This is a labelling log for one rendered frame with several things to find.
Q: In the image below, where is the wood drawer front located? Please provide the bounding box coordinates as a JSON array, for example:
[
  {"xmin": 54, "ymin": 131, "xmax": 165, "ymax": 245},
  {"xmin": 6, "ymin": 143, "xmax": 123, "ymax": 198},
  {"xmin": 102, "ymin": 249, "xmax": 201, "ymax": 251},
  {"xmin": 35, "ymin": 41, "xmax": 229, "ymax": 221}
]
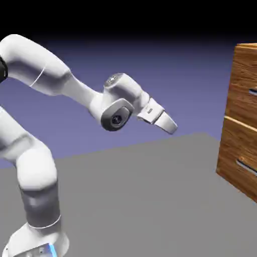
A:
[
  {"xmin": 216, "ymin": 116, "xmax": 257, "ymax": 203},
  {"xmin": 224, "ymin": 46, "xmax": 257, "ymax": 129}
]

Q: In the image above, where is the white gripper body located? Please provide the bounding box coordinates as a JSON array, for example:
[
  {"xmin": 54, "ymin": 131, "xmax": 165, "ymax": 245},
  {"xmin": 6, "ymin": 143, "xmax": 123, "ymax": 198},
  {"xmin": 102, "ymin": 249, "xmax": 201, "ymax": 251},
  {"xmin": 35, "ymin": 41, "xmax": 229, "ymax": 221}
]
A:
[{"xmin": 154, "ymin": 111, "xmax": 179, "ymax": 135}]

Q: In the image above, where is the light wood cabinet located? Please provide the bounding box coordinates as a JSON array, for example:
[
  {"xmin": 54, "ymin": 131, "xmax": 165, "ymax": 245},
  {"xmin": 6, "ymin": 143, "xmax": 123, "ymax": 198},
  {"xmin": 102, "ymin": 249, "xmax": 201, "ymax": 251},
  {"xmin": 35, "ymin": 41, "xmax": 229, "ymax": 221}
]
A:
[{"xmin": 215, "ymin": 43, "xmax": 257, "ymax": 204}]

